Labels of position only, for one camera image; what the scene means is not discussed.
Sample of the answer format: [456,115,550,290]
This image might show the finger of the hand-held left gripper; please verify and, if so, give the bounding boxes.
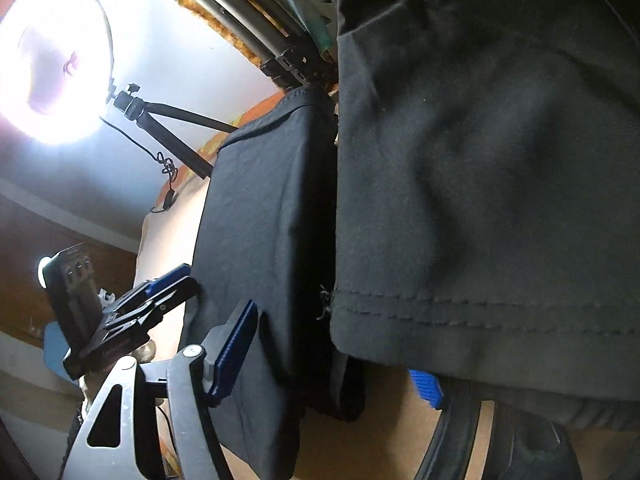
[135,277,202,328]
[131,262,193,306]

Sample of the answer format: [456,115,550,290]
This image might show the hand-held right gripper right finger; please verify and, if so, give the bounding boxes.
[407,369,576,480]

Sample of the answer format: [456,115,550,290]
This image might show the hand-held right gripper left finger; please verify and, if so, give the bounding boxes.
[62,299,261,480]

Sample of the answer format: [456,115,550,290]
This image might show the black pants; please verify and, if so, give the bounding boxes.
[177,0,640,480]

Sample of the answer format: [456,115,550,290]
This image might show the light blue object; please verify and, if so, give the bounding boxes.
[42,321,82,387]

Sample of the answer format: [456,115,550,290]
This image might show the brown wooden furniture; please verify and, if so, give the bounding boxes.
[0,191,140,350]

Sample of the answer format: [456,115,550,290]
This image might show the black tripod stand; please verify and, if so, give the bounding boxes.
[107,82,237,181]

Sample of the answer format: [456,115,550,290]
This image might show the folded grey tripod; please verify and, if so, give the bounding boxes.
[136,0,337,88]

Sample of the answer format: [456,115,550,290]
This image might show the teal cloth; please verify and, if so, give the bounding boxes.
[270,0,335,56]

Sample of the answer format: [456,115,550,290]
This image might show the black cable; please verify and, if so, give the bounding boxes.
[99,115,182,214]

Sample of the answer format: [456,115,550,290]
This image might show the ring light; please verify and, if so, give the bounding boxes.
[0,0,120,150]

